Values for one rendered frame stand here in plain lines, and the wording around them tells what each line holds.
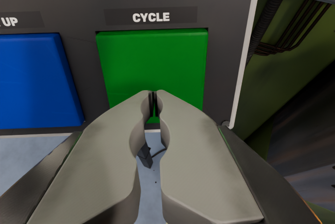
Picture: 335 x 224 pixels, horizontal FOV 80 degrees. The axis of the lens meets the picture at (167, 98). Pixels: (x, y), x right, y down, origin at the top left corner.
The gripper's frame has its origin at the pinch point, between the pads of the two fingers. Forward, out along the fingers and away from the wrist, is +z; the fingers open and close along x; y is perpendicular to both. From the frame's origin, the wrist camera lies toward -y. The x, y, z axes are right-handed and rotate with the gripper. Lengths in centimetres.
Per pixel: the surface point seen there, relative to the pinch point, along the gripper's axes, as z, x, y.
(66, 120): 2.9, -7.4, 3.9
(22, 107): 2.9, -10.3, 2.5
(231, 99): 3.6, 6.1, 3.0
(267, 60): 34.1, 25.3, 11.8
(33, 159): 70, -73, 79
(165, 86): 2.9, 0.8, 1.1
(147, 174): 60, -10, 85
